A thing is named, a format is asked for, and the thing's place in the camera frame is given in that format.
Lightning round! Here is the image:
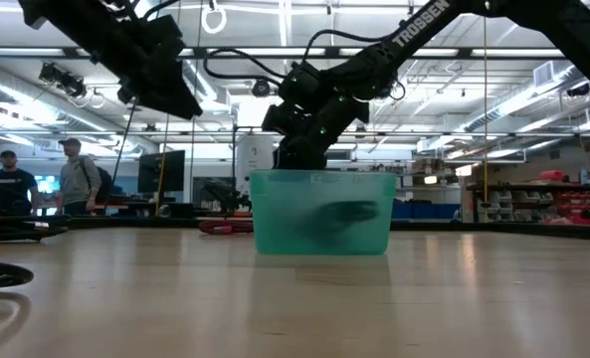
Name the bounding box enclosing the teal translucent plastic bin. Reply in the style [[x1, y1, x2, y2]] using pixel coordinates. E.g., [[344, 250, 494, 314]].
[[249, 169, 398, 257]]

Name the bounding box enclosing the hanging white cable ring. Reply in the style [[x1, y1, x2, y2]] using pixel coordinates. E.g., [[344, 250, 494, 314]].
[[200, 1, 228, 36]]

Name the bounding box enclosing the shelf with parts bins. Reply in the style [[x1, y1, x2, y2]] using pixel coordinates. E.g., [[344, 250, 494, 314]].
[[465, 180, 590, 226]]

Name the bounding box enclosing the black computer monitor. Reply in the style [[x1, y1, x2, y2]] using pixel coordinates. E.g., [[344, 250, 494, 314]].
[[137, 149, 187, 194]]

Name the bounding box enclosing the person with backpack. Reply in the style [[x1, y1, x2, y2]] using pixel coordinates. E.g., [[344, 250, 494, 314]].
[[55, 137, 113, 217]]

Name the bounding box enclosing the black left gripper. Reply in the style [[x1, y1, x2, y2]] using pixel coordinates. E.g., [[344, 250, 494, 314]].
[[116, 14, 204, 121]]

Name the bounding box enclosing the black cable bundle red strap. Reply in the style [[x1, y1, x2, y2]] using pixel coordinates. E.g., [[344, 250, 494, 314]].
[[294, 199, 381, 246]]

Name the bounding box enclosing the row of blue bins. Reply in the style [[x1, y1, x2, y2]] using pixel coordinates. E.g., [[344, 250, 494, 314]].
[[392, 202, 462, 221]]

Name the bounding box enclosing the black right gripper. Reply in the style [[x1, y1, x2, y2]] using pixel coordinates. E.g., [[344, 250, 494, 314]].
[[261, 93, 371, 171]]

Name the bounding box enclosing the black ceiling-mounted device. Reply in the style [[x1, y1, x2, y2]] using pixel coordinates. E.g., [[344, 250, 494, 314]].
[[37, 61, 88, 99]]

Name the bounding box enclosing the white cylindrical machine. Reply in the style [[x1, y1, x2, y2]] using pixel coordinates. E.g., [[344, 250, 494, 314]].
[[234, 134, 277, 196]]

